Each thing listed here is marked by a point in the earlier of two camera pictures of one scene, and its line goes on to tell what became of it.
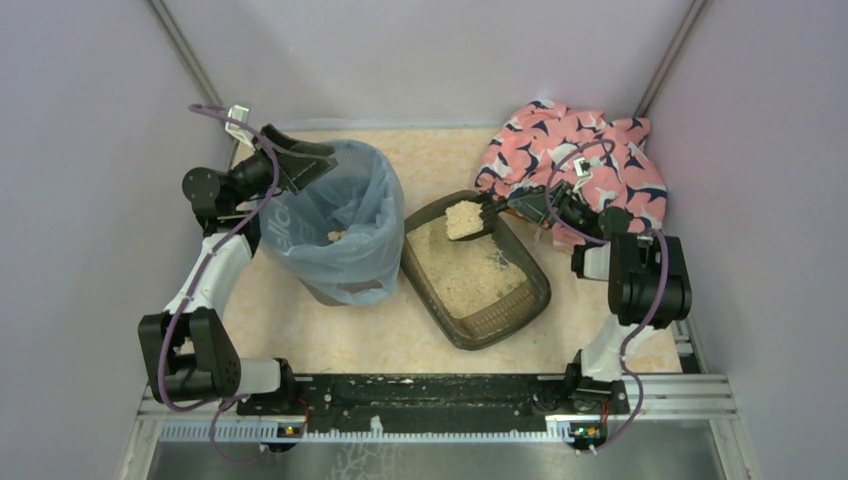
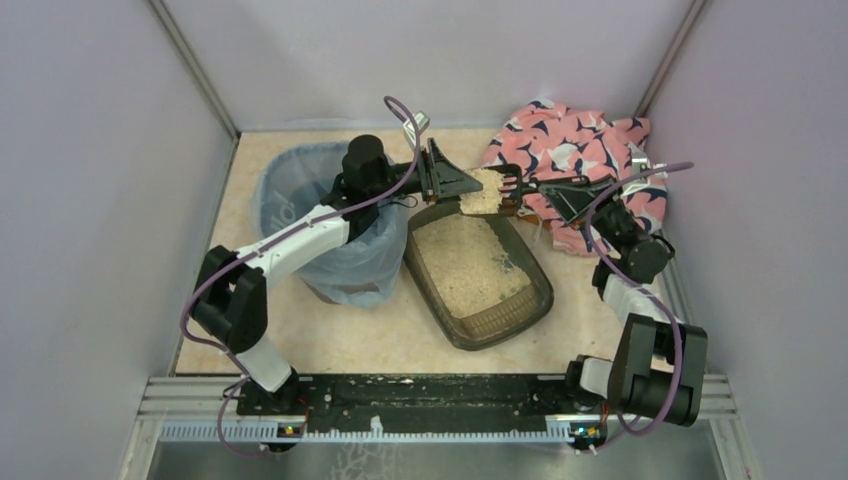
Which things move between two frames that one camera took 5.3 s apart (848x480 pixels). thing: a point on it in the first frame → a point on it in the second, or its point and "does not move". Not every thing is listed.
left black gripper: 281,163 → 428,172
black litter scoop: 467,219 → 513,190
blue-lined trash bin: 343,228 does not move
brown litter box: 475,289 does not move
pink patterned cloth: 607,161 does not move
